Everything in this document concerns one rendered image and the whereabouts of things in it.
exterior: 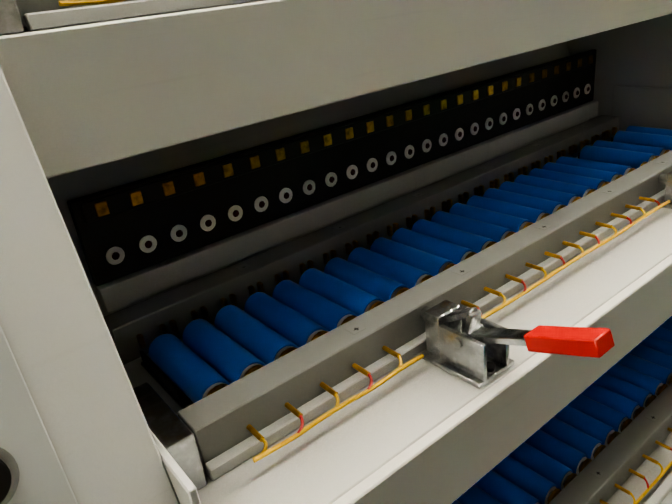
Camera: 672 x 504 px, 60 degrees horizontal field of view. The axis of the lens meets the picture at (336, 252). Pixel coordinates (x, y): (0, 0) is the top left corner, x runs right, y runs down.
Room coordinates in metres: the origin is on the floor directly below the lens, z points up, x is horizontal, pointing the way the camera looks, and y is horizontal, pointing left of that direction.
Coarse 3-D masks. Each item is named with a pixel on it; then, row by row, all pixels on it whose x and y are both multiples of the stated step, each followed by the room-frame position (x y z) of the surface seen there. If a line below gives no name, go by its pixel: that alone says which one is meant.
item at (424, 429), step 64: (384, 192) 0.46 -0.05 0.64; (192, 256) 0.37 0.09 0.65; (576, 256) 0.38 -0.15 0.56; (640, 256) 0.37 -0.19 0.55; (512, 320) 0.32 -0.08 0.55; (576, 320) 0.31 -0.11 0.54; (640, 320) 0.35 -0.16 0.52; (384, 384) 0.28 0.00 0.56; (448, 384) 0.27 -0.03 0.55; (512, 384) 0.27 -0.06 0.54; (576, 384) 0.31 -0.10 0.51; (192, 448) 0.23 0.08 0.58; (320, 448) 0.25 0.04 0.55; (384, 448) 0.24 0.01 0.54; (448, 448) 0.25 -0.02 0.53; (512, 448) 0.28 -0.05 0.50
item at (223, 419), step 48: (624, 192) 0.42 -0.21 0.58; (528, 240) 0.36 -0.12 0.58; (576, 240) 0.39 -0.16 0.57; (432, 288) 0.32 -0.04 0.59; (480, 288) 0.33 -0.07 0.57; (528, 288) 0.33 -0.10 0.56; (336, 336) 0.29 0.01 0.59; (384, 336) 0.29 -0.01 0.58; (240, 384) 0.26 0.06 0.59; (288, 384) 0.26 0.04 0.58; (336, 384) 0.28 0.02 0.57; (192, 432) 0.24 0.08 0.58; (240, 432) 0.25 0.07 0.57
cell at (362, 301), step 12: (312, 276) 0.36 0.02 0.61; (324, 276) 0.36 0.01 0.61; (312, 288) 0.36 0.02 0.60; (324, 288) 0.35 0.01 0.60; (336, 288) 0.35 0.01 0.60; (348, 288) 0.34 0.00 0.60; (336, 300) 0.34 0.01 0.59; (348, 300) 0.33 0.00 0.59; (360, 300) 0.33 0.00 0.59; (372, 300) 0.33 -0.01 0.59; (360, 312) 0.32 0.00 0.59
